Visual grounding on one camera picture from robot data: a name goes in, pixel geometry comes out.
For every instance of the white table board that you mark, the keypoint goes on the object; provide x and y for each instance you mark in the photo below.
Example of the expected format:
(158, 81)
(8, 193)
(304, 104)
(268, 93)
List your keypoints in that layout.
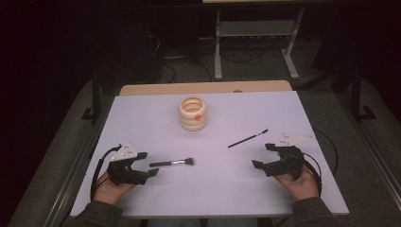
(220, 189)

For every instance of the white metal desk frame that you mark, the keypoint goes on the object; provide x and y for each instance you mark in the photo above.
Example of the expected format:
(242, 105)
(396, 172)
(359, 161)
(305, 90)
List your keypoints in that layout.
(217, 47)

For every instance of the thin black eyeliner pencil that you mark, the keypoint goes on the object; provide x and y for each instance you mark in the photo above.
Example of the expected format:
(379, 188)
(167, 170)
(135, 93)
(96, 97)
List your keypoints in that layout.
(247, 138)

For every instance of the white power strip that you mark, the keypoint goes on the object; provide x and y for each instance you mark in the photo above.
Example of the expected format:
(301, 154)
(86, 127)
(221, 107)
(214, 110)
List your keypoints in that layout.
(175, 57)

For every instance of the cream ringed holder cup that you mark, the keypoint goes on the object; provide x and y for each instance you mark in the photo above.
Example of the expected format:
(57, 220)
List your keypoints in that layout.
(193, 118)

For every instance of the metal frame rail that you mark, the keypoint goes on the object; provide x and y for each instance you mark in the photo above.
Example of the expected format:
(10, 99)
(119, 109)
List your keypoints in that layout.
(78, 170)
(372, 151)

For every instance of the black makeup brush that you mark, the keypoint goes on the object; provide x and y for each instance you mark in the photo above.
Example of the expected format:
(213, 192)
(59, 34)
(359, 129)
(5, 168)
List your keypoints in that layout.
(170, 163)

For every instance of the black metal stand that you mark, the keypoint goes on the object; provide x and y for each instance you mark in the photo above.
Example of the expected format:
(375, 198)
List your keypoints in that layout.
(356, 94)
(95, 94)

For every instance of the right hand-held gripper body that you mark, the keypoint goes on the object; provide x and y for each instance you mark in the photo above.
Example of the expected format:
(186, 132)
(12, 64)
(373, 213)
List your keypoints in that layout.
(288, 160)

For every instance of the person's left hand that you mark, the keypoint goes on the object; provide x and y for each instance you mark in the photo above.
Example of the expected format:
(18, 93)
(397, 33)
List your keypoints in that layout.
(110, 192)

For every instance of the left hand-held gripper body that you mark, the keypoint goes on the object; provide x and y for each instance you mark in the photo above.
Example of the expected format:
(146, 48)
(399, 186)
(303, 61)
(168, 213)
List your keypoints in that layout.
(124, 171)

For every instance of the wooden table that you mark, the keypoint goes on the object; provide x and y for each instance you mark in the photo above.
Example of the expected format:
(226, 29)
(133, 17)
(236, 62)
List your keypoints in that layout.
(205, 87)

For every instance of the person's right hand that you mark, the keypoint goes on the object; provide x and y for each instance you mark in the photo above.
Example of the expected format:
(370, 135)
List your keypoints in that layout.
(302, 187)

